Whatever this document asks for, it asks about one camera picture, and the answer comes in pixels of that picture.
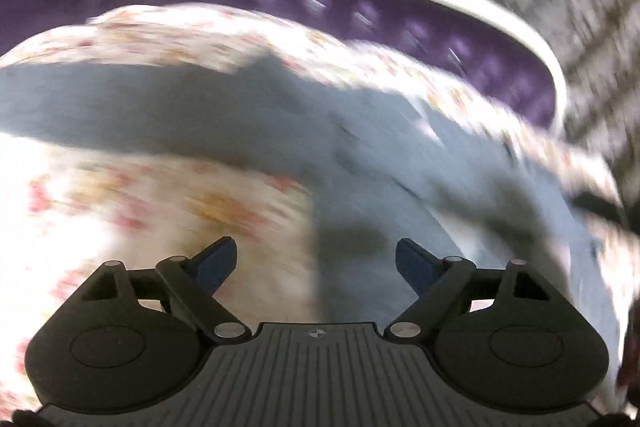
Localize grey argyle knit sweater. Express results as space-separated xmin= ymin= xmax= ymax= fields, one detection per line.
xmin=1 ymin=56 xmax=620 ymax=350

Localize floral bedspread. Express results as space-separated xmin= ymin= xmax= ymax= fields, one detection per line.
xmin=1 ymin=4 xmax=639 ymax=416

